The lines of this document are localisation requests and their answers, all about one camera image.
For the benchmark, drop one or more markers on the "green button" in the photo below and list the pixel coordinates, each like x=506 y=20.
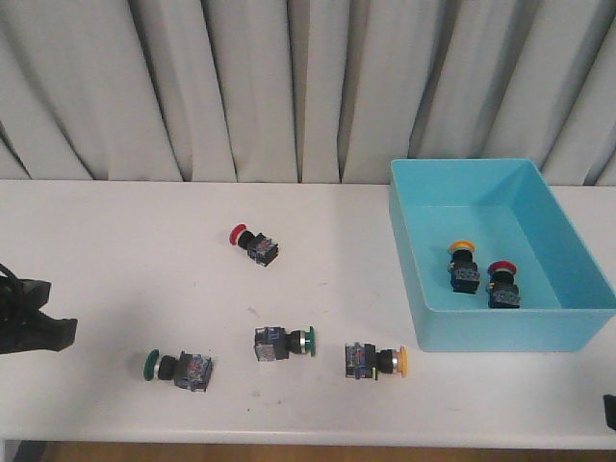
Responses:
x=187 y=371
x=275 y=343

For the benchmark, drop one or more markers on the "red button lying on table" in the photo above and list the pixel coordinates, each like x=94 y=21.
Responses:
x=259 y=248

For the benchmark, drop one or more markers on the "yellow button picked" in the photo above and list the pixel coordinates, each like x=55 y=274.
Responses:
x=464 y=275

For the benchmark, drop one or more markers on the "yellow button near box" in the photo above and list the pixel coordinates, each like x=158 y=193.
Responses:
x=366 y=361

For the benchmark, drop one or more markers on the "white pleated curtain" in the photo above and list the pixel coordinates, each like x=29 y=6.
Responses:
x=304 y=91

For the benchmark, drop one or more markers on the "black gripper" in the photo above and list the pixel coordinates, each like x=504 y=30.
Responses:
x=609 y=406
x=23 y=326

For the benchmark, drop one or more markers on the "green button near centre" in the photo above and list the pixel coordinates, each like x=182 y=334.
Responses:
x=275 y=343

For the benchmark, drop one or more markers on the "red button placed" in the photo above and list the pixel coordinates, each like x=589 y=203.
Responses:
x=503 y=293

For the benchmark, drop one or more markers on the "green button at left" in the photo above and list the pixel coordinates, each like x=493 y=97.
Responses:
x=187 y=371

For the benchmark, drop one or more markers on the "light blue plastic box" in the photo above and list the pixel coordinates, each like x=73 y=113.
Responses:
x=507 y=210

